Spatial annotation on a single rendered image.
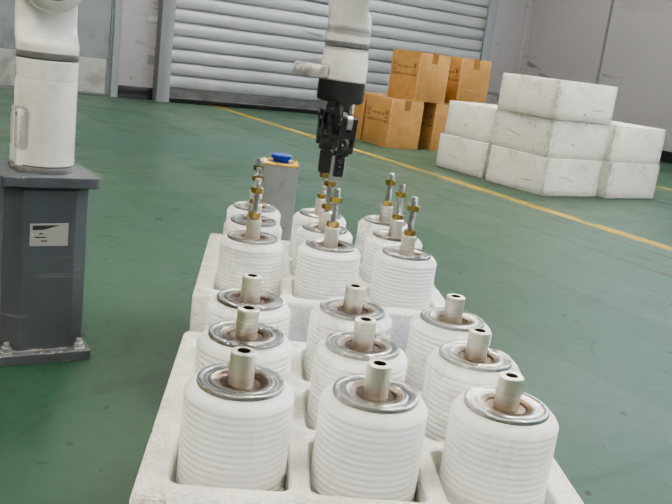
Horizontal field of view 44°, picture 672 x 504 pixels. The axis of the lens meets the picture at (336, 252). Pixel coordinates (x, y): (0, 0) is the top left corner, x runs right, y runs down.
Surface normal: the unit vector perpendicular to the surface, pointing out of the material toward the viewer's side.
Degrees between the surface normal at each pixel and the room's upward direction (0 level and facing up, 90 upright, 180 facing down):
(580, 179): 90
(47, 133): 90
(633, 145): 90
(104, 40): 90
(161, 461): 0
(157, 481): 0
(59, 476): 0
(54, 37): 18
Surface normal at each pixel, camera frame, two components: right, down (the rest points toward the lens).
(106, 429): 0.12, -0.96
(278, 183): 0.08, 0.25
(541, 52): -0.86, 0.01
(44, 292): 0.50, 0.26
